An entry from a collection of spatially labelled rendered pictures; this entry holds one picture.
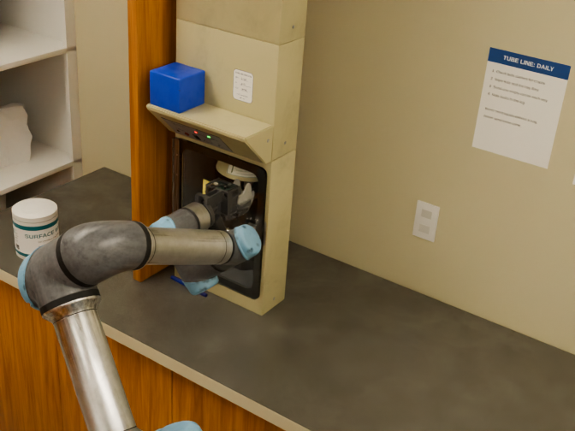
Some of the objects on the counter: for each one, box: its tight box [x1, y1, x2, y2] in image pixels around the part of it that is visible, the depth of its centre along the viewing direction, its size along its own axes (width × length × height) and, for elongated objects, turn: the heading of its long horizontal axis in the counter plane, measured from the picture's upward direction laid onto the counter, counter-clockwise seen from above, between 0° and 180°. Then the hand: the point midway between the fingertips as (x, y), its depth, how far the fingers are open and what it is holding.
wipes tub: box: [12, 198, 59, 259], centre depth 256 cm, size 13×13×15 cm
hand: (249, 195), depth 220 cm, fingers closed
